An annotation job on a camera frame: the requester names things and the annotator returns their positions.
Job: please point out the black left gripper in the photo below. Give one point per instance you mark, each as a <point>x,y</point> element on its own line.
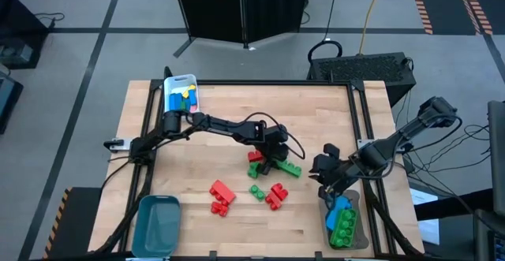
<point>272,152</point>

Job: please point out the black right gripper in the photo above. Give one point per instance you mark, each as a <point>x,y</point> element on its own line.
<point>339,172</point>

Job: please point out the small green stud block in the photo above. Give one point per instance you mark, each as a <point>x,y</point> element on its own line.
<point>257,192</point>
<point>254,169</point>

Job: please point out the long green stud block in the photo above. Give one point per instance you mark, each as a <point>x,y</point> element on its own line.
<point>344,227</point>
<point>290,168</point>

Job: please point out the large blue stud block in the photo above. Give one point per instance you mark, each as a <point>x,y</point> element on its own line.
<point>341,203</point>

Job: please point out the long blue stud block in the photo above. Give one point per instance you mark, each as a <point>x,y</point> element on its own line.
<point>332,218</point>

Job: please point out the large red stud block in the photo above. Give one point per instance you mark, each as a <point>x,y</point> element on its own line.
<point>223,192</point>

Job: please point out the pink block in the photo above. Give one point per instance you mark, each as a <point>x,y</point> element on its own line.
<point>194,109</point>

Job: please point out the yellow block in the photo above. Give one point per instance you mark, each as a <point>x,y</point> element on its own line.
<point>189,91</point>

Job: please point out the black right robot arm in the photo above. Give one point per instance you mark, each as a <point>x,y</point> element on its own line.
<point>410,129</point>

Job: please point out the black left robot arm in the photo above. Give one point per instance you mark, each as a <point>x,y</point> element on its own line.
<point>225,126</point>

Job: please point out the clear grey plastic bin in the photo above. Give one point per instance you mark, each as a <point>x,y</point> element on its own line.
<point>363,233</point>

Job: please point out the white paper sheet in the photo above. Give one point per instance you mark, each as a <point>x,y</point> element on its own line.
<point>428,229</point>

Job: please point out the black computer case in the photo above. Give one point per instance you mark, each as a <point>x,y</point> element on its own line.
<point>361,69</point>

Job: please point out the teal plastic bin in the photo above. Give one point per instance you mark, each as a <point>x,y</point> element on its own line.
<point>155,225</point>

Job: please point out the white plastic bin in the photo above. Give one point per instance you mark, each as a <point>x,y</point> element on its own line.
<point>169,81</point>

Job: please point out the black curtain partition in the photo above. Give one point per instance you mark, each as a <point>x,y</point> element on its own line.
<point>213,8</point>

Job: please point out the dark monitor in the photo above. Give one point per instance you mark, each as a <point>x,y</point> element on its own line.
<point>498,154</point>

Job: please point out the black mat orange striped edge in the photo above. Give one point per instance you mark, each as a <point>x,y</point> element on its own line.
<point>446,1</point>
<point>75,229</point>

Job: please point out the dark equipment box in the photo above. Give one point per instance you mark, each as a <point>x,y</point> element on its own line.
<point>8,99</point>

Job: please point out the black cabinet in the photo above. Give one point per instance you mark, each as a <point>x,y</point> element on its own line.
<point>16,24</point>

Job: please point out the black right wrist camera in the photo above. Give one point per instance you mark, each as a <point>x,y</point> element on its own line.
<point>331,150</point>

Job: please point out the black table frame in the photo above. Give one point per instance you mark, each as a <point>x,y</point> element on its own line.
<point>276,83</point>

